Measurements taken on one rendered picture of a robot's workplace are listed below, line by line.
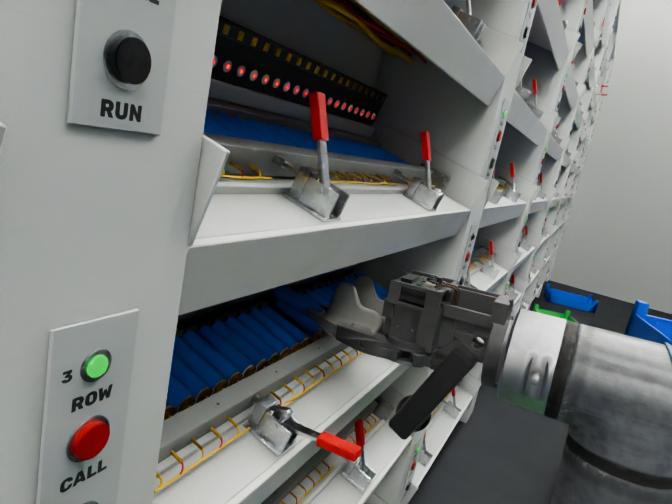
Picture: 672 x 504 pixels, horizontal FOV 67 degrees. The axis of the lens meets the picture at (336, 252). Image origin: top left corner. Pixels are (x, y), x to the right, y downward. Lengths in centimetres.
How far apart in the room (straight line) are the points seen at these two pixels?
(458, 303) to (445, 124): 38
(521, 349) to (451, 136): 43
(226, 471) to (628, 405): 32
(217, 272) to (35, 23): 15
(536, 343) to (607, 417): 8
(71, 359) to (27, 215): 6
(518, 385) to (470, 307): 9
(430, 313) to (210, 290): 26
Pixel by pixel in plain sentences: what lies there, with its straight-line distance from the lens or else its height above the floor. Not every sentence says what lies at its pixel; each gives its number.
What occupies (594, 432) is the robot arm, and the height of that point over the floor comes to 56.
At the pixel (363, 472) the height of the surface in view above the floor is 32.
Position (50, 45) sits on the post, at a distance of 19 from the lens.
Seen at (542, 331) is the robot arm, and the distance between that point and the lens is 49.
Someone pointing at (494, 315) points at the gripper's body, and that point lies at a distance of 50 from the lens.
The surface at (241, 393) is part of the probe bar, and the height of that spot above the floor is 53.
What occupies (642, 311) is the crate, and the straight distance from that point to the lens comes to 116.
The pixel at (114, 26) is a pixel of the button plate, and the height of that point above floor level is 77.
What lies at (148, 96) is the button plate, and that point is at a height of 75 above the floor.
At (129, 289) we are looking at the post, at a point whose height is 67.
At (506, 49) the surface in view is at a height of 92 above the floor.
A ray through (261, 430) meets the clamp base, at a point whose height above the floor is 50.
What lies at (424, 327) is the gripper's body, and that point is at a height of 59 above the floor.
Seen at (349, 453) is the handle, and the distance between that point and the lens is 42.
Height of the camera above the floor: 75
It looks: 12 degrees down
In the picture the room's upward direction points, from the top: 11 degrees clockwise
